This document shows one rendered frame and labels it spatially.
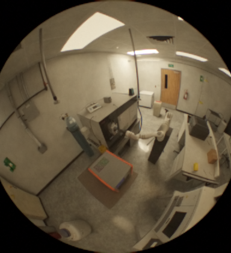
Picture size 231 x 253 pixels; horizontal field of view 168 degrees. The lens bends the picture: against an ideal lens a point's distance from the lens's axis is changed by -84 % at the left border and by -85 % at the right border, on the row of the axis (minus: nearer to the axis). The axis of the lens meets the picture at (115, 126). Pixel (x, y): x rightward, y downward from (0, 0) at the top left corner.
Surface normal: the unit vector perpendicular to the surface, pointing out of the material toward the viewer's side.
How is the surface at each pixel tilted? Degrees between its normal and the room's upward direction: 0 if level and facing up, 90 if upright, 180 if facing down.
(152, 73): 90
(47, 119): 90
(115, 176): 0
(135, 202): 0
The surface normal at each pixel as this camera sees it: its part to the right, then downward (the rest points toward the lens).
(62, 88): 0.77, 0.29
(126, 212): -0.16, -0.76
